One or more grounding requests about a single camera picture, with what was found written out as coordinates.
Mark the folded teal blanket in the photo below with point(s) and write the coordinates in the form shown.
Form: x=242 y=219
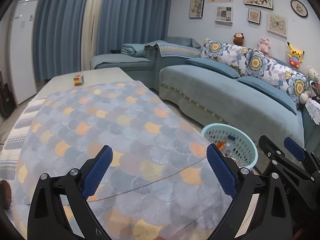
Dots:
x=133 y=50

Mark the small pink picture frame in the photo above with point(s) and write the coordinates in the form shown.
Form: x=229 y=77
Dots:
x=254 y=16

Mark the white lace armrest cover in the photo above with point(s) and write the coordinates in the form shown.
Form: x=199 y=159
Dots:
x=313 y=108

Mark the round black wall frame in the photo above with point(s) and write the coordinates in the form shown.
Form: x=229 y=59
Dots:
x=299 y=8

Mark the floral pillow left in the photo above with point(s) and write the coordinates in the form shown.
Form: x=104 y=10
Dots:
x=236 y=57

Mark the floral pillow right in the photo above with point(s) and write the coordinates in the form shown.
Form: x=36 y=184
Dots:
x=297 y=87

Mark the teal fabric sofa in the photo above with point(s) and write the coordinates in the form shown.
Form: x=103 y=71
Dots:
x=211 y=92

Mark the blue curtain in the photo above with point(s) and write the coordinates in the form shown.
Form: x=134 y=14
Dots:
x=68 y=33

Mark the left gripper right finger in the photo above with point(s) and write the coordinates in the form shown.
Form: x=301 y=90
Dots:
x=271 y=218

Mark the white bear plush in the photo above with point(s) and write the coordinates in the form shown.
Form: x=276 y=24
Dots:
x=312 y=74

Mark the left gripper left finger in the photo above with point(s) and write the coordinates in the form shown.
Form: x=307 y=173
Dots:
x=47 y=218

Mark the pink pig plush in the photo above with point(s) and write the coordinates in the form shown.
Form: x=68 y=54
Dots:
x=264 y=45

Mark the light blue plastic basket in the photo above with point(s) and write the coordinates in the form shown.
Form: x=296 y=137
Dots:
x=245 y=153

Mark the clear plastic bottle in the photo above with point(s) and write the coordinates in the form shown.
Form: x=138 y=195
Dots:
x=228 y=150

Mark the tall black picture frame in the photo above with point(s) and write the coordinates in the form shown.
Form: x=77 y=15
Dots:
x=196 y=9

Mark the scale pattern table cloth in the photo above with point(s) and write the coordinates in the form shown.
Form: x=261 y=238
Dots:
x=159 y=182

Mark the multicolour puzzle cube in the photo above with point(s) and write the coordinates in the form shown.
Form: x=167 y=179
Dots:
x=78 y=80

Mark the doll with brown hair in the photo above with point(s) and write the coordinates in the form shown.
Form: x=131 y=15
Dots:
x=311 y=93

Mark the floral pillow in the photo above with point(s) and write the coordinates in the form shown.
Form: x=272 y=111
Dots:
x=261 y=66
x=297 y=87
x=236 y=57

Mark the white refrigerator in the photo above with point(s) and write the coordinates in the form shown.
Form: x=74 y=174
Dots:
x=21 y=51

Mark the orange snack wrapper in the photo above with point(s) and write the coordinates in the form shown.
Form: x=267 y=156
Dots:
x=221 y=145

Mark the floral pillow middle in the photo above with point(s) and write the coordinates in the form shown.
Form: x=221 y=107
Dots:
x=261 y=66

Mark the collage canvas picture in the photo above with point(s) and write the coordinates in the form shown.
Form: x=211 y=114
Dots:
x=224 y=15

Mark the butterfly picture frame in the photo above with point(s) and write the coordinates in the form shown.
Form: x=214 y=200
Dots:
x=277 y=24

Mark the yellow pikachu plush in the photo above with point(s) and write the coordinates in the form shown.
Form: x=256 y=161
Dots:
x=295 y=56

